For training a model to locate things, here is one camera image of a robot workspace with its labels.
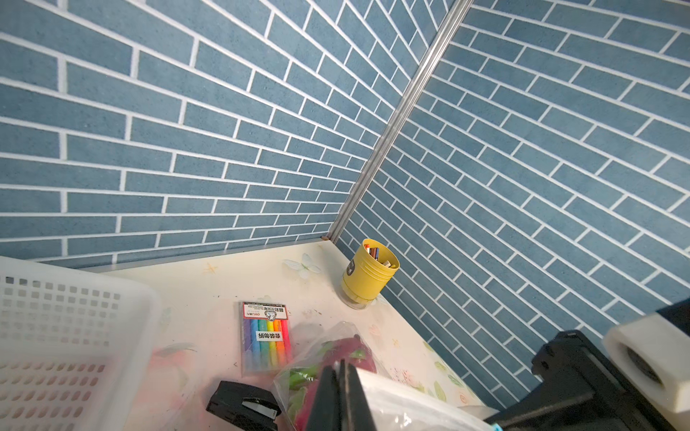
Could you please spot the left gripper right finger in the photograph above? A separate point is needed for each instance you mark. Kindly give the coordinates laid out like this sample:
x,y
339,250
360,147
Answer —
x,y
354,412

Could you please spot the highlighter marker pack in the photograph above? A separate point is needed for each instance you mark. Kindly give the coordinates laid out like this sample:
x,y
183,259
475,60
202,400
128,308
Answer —
x,y
266,343

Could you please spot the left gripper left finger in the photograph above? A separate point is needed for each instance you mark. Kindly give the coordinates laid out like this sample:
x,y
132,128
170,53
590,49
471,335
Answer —
x,y
325,414

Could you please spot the black stapler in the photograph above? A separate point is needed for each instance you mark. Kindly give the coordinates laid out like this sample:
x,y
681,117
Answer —
x,y
245,406

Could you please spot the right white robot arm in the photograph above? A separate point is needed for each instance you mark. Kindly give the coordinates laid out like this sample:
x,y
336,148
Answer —
x,y
638,380

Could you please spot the white plastic mesh basket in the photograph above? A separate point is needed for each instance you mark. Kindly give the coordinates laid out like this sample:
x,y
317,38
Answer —
x,y
75,346

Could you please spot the pink dragon fruit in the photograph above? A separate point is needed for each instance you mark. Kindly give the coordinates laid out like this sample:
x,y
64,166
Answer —
x,y
303,380

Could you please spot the clear zip-top bag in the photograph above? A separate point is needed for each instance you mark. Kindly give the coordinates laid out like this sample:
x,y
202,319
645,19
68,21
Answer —
x,y
432,398

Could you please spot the yellow pen cup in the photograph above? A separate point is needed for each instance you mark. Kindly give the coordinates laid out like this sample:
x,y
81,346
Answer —
x,y
367,274

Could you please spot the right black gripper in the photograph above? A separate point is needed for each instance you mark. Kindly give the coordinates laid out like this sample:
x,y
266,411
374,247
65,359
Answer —
x,y
580,390

